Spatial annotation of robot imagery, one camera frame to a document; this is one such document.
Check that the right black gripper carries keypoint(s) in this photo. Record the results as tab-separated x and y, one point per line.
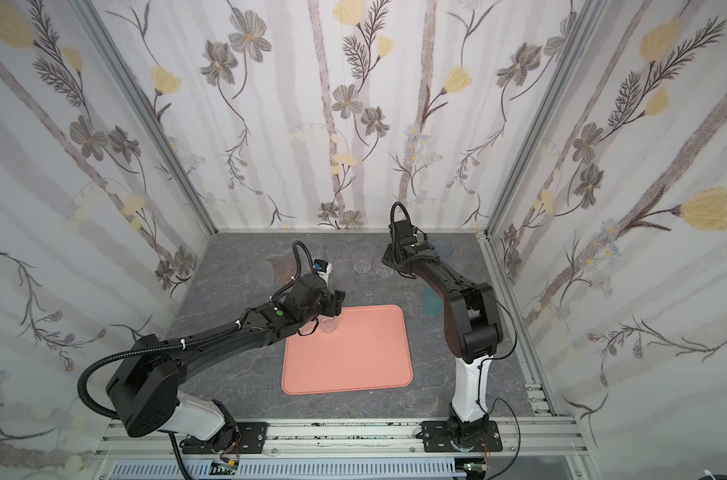
393	257

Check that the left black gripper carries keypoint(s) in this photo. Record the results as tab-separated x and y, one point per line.
334	302

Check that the clear faceted glass five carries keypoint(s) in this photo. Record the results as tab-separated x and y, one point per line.
327	324

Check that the clear faceted glass four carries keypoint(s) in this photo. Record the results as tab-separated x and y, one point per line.
384	271

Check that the clear faceted glass three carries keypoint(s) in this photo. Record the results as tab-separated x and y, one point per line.
362	257

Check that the clear faceted glass two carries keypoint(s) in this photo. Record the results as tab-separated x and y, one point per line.
337	254

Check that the pink rectangular tray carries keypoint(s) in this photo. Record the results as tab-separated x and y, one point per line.
368	350

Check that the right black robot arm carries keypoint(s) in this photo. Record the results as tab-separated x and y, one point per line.
471	323

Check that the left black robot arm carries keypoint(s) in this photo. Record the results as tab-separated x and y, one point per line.
140	387

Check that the blue tinted cup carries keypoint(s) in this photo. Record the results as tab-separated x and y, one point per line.
443	248

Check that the pink tinted cup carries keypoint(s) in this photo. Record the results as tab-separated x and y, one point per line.
284	268

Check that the frosted cup centre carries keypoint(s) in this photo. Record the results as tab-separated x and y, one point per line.
343	277

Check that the frosted cup far left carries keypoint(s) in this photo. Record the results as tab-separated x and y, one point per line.
263	273

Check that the teal frosted cup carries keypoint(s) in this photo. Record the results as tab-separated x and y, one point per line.
432	303

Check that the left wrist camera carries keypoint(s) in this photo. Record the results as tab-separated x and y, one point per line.
323	269

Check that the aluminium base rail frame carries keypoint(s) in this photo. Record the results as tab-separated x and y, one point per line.
509	440

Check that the white slotted cable duct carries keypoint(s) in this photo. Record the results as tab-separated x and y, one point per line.
326	469

